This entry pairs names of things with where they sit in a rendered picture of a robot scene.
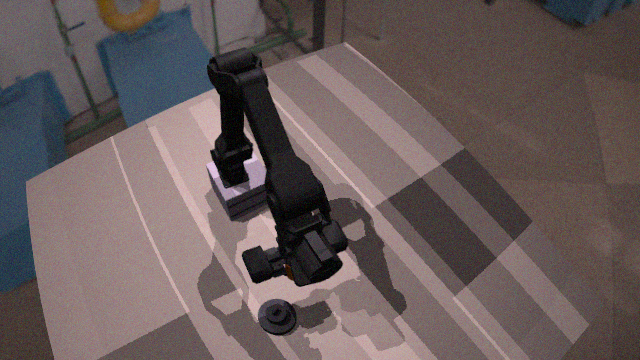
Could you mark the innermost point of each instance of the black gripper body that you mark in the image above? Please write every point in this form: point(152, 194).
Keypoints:
point(261, 268)

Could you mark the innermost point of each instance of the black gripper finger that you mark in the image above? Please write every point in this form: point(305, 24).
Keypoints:
point(280, 273)

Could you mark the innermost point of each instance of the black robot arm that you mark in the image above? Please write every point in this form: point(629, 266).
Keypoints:
point(293, 190)

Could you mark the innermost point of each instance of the orange tapered knob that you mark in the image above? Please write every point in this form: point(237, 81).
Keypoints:
point(289, 273)

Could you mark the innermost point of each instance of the dark grey round pedestal with shaft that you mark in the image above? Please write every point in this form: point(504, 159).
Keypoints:
point(277, 316)

